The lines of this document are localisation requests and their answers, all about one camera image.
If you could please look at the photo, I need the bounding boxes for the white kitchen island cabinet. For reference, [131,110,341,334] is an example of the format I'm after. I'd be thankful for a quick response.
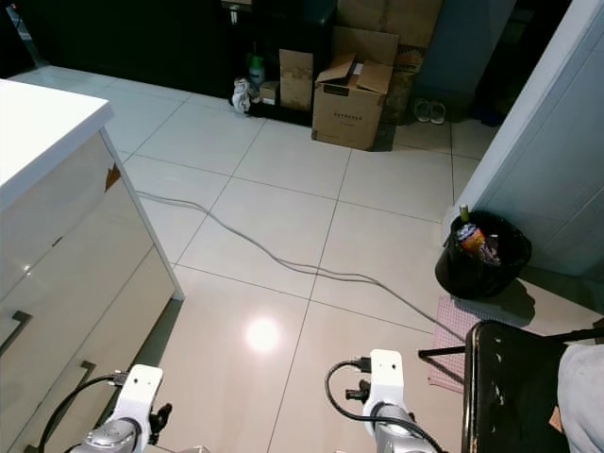
[0,80,185,453]

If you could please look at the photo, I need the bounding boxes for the black metal rod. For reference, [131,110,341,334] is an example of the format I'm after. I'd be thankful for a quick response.
[417,327,604,359]

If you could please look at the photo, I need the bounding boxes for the pink floor mat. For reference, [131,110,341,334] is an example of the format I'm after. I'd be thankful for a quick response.
[428,294,492,394]

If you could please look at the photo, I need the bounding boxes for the black chair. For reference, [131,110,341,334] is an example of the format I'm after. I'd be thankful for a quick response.
[461,320,577,453]

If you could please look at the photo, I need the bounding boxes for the black trash bin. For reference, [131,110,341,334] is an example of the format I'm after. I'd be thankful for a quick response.
[434,210,534,300]

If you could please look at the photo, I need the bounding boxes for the orange snack packet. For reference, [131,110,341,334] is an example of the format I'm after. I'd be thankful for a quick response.
[457,223,490,254]

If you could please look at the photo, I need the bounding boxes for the person leg grey trousers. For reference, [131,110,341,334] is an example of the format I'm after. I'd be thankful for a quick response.
[556,344,604,453]

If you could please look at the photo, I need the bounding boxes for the open cardboard box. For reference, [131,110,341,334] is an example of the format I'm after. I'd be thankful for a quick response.
[310,51,397,151]

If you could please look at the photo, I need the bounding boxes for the tall white cabinet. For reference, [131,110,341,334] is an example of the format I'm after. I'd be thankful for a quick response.
[442,0,604,277]

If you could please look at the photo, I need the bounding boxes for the small upright cardboard box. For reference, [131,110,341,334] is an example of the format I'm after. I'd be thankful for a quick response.
[277,48,315,113]

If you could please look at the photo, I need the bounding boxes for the white plastic bag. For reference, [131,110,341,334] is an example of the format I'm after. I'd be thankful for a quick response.
[231,78,255,116]

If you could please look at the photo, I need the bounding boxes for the green plastic bottle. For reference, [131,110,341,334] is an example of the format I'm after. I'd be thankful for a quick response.
[247,54,268,92]

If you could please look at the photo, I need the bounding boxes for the black shelf unit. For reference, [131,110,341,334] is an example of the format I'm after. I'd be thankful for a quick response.
[222,0,339,126]

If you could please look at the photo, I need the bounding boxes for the tall cardboard box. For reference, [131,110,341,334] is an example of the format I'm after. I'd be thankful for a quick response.
[337,0,445,47]

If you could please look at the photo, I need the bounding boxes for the black sideboard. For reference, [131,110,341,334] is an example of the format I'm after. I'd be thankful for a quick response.
[14,0,227,91]

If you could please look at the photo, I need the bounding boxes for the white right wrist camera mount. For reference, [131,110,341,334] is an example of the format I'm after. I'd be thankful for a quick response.
[368,349,407,411]

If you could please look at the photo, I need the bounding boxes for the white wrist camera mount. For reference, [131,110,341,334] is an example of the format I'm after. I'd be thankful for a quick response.
[368,349,407,411]
[113,364,164,428]

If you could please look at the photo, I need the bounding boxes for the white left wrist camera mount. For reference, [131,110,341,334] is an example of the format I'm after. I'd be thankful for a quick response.
[113,364,164,428]

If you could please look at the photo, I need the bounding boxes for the metal island drawer handle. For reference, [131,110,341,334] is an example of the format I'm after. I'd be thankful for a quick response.
[45,361,97,449]
[0,310,32,353]

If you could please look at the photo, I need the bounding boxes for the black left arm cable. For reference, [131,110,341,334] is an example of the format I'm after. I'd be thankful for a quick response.
[42,373,128,453]

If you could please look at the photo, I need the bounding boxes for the grey floor cable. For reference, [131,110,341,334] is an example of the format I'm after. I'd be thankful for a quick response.
[135,189,468,344]

